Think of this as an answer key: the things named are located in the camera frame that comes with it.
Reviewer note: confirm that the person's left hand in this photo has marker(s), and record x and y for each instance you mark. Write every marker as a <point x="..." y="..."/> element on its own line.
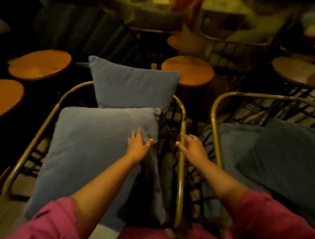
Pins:
<point x="137" y="150"/>

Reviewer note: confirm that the person's right hand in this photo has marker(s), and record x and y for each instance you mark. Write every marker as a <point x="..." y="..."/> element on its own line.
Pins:
<point x="195" y="152"/>

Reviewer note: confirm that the gold metal frame chair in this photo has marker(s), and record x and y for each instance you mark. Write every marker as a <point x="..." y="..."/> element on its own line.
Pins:
<point x="216" y="138"/>
<point x="180" y="172"/>

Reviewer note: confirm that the person's left forearm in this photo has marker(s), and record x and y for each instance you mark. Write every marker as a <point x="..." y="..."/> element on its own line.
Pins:
<point x="105" y="187"/>

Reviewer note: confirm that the person's right forearm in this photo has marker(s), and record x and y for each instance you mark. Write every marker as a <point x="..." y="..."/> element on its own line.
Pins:
<point x="219" y="182"/>

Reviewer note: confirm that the round wooden table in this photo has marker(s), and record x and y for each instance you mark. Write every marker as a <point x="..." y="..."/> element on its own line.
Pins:
<point x="189" y="71"/>
<point x="9" y="96"/>
<point x="39" y="65"/>
<point x="177" y="41"/>
<point x="292" y="71"/>

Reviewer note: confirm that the tan folded table sign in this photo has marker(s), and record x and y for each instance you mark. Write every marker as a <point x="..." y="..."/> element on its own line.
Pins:
<point x="189" y="37"/>

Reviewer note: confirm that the dark striped upholstered sofa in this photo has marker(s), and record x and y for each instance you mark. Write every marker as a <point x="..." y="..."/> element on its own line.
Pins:
<point x="98" y="32"/>

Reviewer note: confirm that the grey curved metal rail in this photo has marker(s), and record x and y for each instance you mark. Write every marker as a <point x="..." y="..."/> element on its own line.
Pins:
<point x="82" y="64"/>

